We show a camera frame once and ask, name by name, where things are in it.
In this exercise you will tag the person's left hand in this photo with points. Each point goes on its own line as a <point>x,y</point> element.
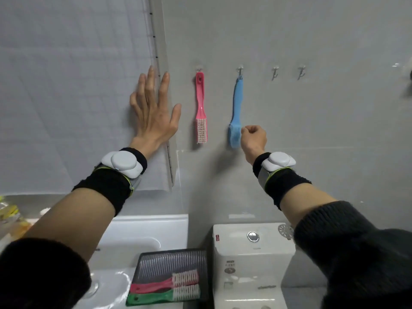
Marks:
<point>154,122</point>

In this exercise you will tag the person's right hand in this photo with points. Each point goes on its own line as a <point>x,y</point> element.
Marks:
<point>254,141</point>

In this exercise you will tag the person's left little finger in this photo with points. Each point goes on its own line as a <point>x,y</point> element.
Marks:
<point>133,104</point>

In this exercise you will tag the person's left middle finger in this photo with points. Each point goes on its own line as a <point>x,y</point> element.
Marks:
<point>151,83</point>

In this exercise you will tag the person's left thumb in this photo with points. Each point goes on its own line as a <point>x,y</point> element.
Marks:
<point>176,115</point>

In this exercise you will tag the person's right fingers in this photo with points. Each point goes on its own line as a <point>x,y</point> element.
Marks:
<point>252,130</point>

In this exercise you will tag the person's right forearm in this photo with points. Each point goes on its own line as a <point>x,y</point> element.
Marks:
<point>305,202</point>

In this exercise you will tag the person's left forearm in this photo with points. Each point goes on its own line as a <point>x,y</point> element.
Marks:
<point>80,215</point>

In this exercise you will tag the blue scrub brush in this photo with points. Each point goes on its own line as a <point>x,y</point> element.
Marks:
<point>236,112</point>

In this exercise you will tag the pink scrub brush with hole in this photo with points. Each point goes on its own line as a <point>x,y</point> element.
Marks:
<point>201,106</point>

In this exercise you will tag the white right wrist tracker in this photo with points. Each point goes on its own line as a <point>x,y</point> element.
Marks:
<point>278,160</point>

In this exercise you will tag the white wrist tracker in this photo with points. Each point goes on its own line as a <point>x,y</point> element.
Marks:
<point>278,160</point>
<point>123,163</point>

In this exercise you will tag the white left wrist tracker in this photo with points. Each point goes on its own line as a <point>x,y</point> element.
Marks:
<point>123,163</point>

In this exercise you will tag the black right wristband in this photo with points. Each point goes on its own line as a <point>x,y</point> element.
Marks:
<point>283,186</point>

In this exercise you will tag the black wristband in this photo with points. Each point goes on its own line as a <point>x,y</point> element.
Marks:
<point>283,186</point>
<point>109,186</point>

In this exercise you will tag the black left wristband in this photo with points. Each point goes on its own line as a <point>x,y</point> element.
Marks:
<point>109,186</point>

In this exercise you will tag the chrome flush button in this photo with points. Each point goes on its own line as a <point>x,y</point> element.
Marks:
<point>253,236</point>

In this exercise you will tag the round silver drain cover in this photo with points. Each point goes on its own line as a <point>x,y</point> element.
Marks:
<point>285,231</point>

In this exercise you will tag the white ceramic sink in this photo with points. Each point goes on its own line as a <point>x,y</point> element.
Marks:
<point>144,233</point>

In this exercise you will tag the white toilet tank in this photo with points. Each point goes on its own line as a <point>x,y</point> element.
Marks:
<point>251,270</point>

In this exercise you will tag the black ribbed tray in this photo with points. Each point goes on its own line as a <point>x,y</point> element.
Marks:
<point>170,260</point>

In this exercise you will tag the green scrub brush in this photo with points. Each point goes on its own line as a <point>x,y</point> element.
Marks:
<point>154,296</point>

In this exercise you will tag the chrome sink drain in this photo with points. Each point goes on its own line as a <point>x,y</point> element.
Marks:
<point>92,288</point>

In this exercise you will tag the wall mirror cabinet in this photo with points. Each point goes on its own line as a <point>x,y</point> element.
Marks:
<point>64,77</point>

